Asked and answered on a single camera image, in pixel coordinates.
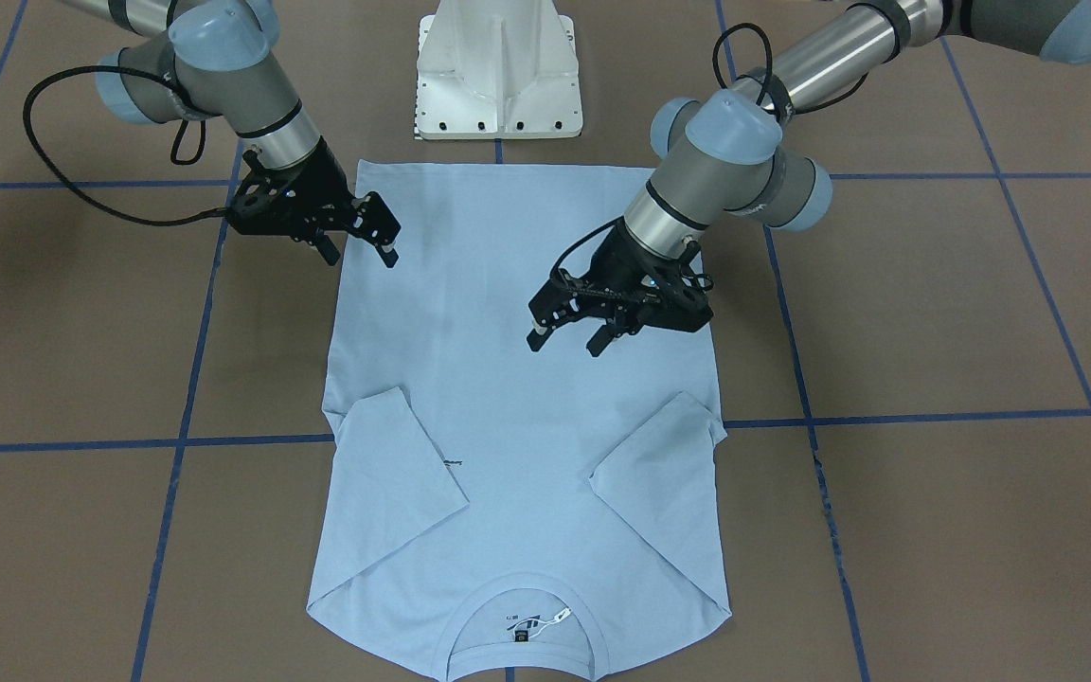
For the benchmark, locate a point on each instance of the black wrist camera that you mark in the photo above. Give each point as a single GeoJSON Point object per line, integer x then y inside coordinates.
{"type": "Point", "coordinates": [260, 206]}
{"type": "Point", "coordinates": [680, 295]}

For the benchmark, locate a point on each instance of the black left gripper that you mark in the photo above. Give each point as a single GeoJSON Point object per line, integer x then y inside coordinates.
{"type": "Point", "coordinates": [617, 261]}

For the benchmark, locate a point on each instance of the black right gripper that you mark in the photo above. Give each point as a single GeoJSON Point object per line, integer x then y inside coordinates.
{"type": "Point", "coordinates": [326, 186]}

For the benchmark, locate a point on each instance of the light blue t-shirt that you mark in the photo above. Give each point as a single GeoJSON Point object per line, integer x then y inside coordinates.
{"type": "Point", "coordinates": [479, 487]}

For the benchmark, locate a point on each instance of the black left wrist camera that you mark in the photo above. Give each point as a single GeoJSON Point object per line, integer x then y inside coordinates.
{"type": "Point", "coordinates": [680, 295]}

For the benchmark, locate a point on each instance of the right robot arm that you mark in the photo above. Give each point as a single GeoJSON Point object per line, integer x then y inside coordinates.
{"type": "Point", "coordinates": [205, 59]}

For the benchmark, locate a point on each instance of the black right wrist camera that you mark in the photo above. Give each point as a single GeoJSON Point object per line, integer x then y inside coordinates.
{"type": "Point", "coordinates": [260, 206]}

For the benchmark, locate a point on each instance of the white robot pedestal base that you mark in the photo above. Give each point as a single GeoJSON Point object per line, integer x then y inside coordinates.
{"type": "Point", "coordinates": [497, 70]}

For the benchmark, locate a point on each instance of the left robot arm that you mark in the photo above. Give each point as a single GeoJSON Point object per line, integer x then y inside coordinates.
{"type": "Point", "coordinates": [726, 155]}

